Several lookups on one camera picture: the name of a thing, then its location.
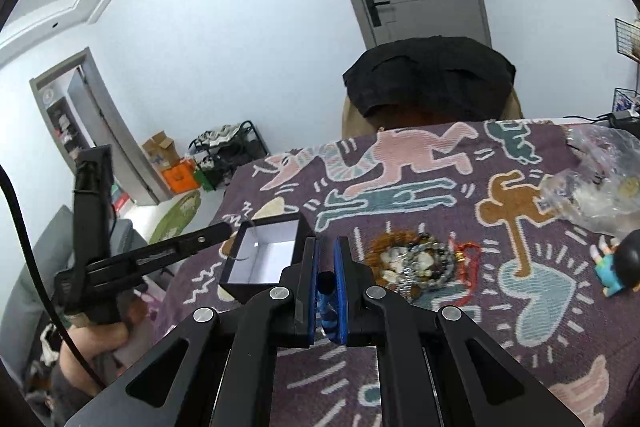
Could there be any black square jewelry box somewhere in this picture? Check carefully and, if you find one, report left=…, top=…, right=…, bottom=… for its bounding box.
left=219, top=212, right=314, bottom=305

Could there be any dark mixed bead bracelet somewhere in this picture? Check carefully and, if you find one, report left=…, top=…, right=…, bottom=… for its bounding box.
left=399, top=233, right=459, bottom=303

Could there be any red cord bracelet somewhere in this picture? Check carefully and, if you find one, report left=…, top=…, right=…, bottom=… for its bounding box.
left=447, top=233, right=484, bottom=308

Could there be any person left hand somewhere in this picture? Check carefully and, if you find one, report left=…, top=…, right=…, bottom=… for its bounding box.
left=58, top=297, right=153, bottom=398

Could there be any green oval floor mat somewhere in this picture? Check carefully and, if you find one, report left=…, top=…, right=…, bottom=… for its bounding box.
left=148, top=191, right=202, bottom=244

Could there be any orange box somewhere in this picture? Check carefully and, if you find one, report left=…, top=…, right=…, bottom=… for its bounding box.
left=160, top=159, right=200, bottom=194

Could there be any black shoe rack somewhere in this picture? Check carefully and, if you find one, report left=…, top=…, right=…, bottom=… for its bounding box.
left=188, top=120, right=269, bottom=190

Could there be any brown cardboard box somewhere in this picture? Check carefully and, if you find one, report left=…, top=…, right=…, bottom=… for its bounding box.
left=142, top=131, right=181, bottom=171

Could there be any patterned purple woven tablecloth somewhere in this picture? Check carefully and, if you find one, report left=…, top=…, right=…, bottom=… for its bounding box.
left=152, top=118, right=640, bottom=427

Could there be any black haired cartoon figurine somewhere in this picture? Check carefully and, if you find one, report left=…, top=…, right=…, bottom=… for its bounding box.
left=589, top=230, right=640, bottom=297

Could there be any clear plastic bag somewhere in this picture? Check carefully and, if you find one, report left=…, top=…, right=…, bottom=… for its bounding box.
left=540, top=124, right=639, bottom=239

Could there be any black jacket on chair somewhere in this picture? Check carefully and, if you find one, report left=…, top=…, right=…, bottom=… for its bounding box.
left=343, top=36, right=516, bottom=121

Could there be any black door handle lock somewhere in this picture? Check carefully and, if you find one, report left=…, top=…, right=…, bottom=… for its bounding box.
left=364, top=0, right=390, bottom=28

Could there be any black wire wall basket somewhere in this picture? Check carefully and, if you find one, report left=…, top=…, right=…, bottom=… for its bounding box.
left=615, top=18, right=640, bottom=63

